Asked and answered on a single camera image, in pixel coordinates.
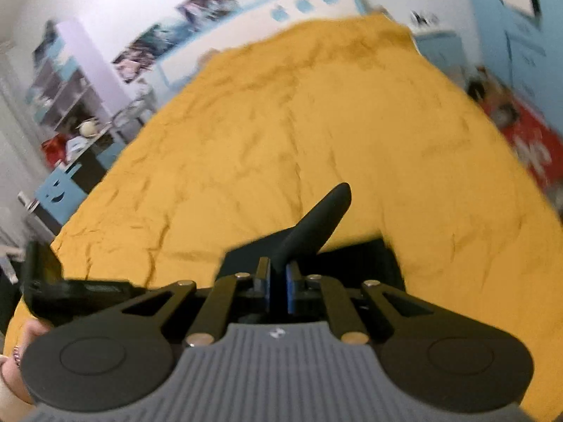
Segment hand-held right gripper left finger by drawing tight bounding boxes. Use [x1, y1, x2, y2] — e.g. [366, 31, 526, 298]
[122, 257, 271, 346]

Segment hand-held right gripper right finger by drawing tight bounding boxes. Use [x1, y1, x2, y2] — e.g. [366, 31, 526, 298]
[286, 262, 434, 344]

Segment black pants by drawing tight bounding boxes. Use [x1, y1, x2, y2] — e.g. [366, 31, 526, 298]
[213, 182, 408, 317]

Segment person's left forearm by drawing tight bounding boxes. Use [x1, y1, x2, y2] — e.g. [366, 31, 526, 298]
[0, 355, 37, 406]

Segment person's left hand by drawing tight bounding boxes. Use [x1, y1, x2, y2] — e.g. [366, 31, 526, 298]
[18, 319, 50, 349]

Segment blue smiley face chair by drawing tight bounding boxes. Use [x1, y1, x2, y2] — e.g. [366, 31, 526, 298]
[34, 162, 89, 225]

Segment red bag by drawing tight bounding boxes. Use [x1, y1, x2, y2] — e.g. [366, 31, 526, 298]
[42, 135, 68, 168]

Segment yellow quilted blanket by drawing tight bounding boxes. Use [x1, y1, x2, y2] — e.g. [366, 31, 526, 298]
[4, 12, 563, 422]

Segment white plastic bag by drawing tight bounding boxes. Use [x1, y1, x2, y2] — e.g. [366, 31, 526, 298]
[65, 135, 91, 154]

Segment white and blue bookshelf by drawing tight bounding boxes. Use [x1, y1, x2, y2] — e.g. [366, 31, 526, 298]
[24, 20, 128, 150]

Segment white and blue headboard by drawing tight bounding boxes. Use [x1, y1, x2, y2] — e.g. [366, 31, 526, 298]
[156, 0, 370, 86]

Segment blue nightstand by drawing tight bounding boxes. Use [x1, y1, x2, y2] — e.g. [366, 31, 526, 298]
[413, 30, 468, 89]

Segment red printed box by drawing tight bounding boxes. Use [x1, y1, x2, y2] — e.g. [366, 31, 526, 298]
[477, 90, 563, 194]

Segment blue wardrobe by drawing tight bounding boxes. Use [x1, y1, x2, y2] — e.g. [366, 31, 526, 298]
[460, 0, 563, 135]

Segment long anime wall poster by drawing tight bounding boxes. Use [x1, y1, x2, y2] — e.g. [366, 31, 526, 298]
[112, 20, 185, 84]

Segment pale anime wall poster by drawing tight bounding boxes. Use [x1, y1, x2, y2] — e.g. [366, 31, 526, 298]
[177, 0, 243, 31]

